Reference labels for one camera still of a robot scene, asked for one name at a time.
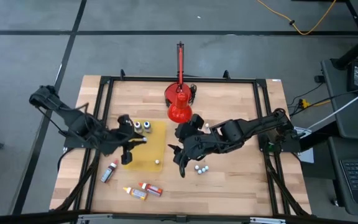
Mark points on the left arm's gripper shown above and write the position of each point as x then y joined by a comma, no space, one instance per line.
118,141

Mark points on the right arm's gripper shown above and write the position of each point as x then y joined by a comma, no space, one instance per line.
197,143

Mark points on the yellow cutting board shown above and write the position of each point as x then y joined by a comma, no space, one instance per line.
151,149

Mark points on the pink ink bottle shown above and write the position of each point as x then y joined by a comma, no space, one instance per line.
107,174

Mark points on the small white plug piece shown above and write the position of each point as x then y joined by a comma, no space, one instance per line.
207,125

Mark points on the red-orange ink bottle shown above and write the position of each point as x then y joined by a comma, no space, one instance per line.
152,189

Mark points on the yellow ink bottle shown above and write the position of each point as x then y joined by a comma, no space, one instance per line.
137,194

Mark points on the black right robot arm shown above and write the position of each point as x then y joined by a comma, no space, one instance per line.
253,126

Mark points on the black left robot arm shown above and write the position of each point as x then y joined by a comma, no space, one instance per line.
76,121

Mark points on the purple-capped ink bottle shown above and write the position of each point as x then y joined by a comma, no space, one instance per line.
138,125

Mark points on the blue-capped ink bottle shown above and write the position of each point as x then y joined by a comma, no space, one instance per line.
147,125

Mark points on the red desk lamp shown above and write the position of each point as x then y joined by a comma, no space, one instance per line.
180,112

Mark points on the yellow power plug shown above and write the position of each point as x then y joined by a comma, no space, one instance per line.
304,103

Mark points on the dark desk with keyboard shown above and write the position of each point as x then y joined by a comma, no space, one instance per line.
334,174

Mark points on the black power plug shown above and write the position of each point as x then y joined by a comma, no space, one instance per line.
319,79

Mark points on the dark grey desk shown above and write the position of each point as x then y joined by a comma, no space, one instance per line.
337,102

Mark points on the black camera rig bar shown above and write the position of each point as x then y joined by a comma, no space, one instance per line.
179,218

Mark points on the black desk leg frame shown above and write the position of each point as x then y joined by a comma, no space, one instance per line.
353,51

